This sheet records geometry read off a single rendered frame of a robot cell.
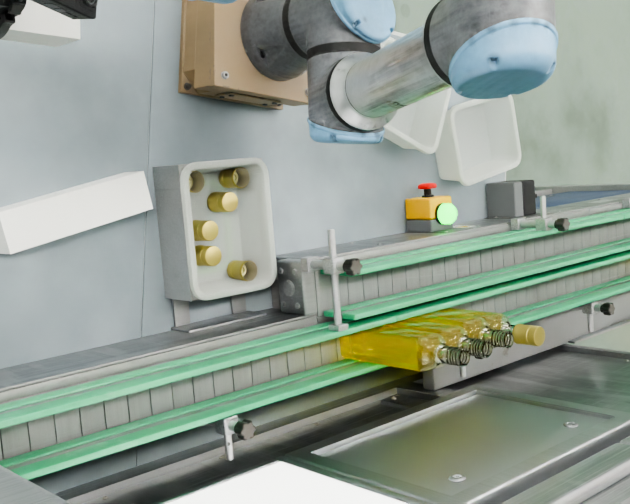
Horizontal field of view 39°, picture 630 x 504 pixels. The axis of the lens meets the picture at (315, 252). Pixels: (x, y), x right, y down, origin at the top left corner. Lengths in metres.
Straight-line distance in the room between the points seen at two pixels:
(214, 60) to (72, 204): 0.33
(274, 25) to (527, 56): 0.58
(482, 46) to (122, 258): 0.73
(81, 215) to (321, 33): 0.45
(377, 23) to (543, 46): 0.44
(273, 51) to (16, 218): 0.49
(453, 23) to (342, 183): 0.79
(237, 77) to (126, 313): 0.42
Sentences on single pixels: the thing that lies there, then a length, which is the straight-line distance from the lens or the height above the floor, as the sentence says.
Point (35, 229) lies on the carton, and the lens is 1.33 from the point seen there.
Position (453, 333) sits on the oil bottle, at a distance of 1.49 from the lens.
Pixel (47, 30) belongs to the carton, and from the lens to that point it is 1.04.
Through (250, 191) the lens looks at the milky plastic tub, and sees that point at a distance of 1.53.
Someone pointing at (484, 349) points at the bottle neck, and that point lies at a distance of 1.48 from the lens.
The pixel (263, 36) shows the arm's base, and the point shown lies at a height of 0.89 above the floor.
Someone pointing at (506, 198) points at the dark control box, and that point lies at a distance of 2.04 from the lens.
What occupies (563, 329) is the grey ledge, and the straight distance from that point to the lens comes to 2.13.
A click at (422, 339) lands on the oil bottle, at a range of 1.44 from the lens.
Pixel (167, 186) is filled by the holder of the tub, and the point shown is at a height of 0.79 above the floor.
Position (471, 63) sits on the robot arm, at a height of 1.42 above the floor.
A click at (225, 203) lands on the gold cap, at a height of 0.81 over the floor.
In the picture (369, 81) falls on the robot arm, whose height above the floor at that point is 1.17.
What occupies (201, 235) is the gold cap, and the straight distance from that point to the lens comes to 1.47.
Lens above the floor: 2.02
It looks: 49 degrees down
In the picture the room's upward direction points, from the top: 93 degrees clockwise
